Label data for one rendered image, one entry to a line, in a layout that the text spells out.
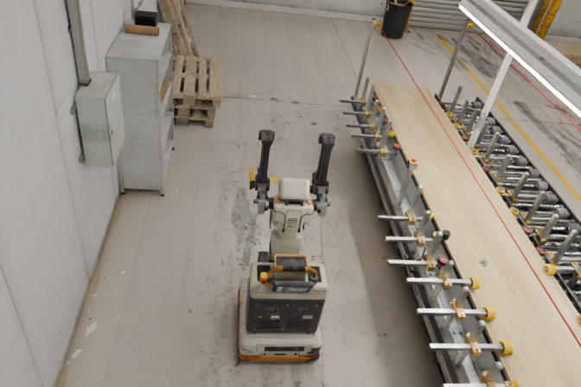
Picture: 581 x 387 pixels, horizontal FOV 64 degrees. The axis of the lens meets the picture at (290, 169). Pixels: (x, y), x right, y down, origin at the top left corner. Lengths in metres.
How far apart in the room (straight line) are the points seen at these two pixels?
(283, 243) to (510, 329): 1.62
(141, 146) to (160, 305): 1.57
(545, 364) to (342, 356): 1.47
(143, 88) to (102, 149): 0.92
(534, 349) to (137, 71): 3.69
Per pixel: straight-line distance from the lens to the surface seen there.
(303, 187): 3.21
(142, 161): 4.91
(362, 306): 4.37
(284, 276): 3.28
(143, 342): 4.00
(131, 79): 4.44
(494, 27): 3.76
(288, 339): 3.69
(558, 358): 3.55
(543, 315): 3.73
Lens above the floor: 3.34
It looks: 36 degrees down
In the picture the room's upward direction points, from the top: 9 degrees clockwise
